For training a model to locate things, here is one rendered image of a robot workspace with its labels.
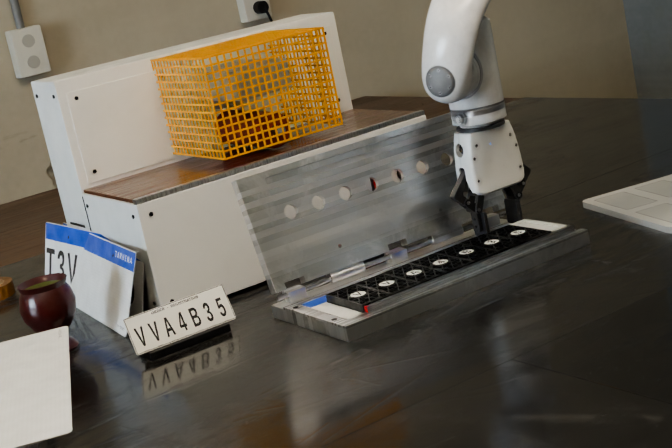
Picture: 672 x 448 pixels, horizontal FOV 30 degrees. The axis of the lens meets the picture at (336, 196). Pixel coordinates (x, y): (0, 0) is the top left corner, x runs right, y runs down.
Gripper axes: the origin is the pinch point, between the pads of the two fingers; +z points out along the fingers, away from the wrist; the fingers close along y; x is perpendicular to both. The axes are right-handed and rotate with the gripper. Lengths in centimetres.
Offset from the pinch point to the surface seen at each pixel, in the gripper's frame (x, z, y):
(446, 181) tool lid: 7.2, -6.6, -3.2
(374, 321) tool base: -13.9, 2.8, -33.8
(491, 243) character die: -7.0, 0.9, -7.2
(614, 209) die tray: -6.6, 3.2, 18.2
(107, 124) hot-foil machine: 46, -25, -42
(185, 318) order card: 10, 1, -50
